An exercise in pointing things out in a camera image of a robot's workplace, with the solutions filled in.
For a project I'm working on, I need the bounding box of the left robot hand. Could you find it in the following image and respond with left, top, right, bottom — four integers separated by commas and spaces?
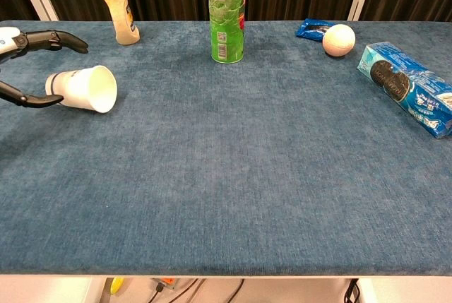
0, 26, 89, 109

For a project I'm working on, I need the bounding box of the white paper cup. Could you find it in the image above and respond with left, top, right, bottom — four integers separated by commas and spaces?
44, 65, 118, 114

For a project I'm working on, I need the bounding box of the beige drink bottle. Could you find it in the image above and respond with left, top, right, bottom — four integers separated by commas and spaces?
93, 0, 141, 47

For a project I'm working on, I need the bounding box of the green chips can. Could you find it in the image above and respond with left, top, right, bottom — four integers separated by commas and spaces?
206, 0, 248, 65

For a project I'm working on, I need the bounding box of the blue table cloth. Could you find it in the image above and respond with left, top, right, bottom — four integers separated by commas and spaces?
0, 19, 452, 277

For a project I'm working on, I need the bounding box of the yellow object under table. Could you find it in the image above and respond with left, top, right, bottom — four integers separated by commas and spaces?
109, 276, 125, 295

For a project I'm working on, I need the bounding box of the small blue cookie packet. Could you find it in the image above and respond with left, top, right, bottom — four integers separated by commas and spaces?
295, 18, 335, 42

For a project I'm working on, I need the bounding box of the orange grey plug box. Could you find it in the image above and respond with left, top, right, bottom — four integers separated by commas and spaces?
151, 277, 177, 292

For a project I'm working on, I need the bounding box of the pale pink ball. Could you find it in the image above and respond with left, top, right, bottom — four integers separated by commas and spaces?
321, 23, 357, 58

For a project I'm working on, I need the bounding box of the blue cookie box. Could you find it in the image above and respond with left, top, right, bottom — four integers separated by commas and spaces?
357, 41, 452, 141

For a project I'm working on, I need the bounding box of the black cable bundle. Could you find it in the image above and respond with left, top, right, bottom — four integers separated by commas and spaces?
147, 278, 206, 303
344, 278, 361, 303

